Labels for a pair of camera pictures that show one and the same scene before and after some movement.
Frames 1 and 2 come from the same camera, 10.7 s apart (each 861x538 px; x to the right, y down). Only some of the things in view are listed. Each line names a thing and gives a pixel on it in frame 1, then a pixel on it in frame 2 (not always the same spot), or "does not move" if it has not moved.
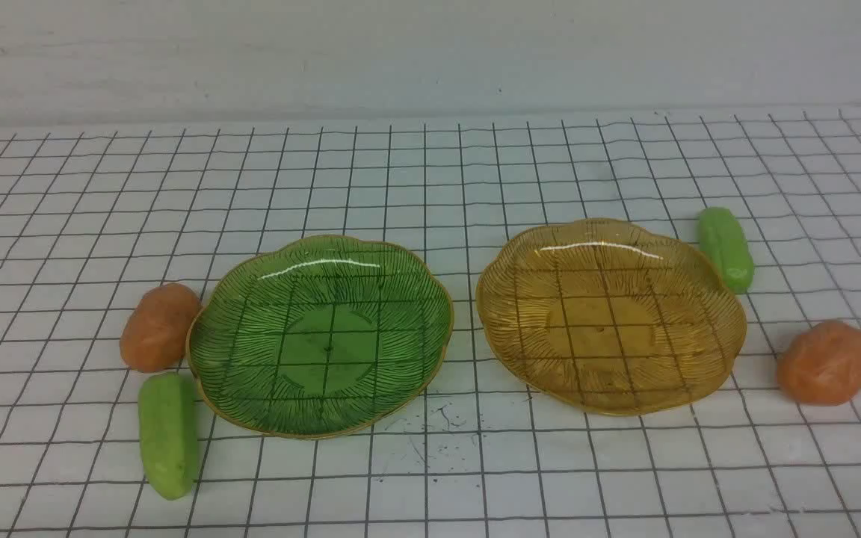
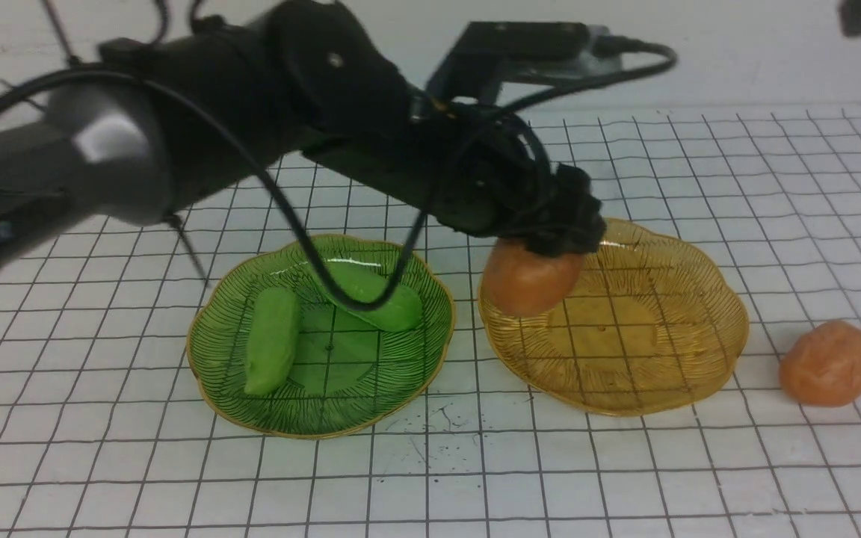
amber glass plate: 608,317 does not move
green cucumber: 169,416 → 275,315
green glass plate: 311,336 does not move
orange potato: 154,335 → 519,283
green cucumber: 723,238 → 401,308
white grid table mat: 54,229 does not move
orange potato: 829,363 does not move
